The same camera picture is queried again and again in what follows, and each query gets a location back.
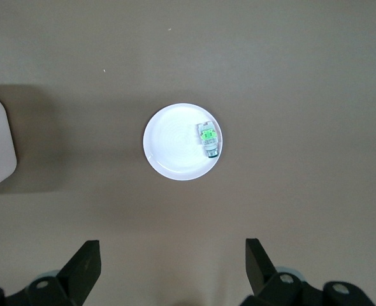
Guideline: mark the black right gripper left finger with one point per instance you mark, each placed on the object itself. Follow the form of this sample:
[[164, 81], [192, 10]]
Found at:
[[79, 271]]

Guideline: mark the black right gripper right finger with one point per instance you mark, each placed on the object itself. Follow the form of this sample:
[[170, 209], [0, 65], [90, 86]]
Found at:
[[261, 271]]

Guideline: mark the white round plate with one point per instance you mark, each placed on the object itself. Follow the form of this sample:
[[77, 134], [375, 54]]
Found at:
[[172, 143]]

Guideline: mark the green and white switch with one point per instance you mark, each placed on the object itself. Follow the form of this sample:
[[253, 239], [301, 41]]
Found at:
[[208, 135]]

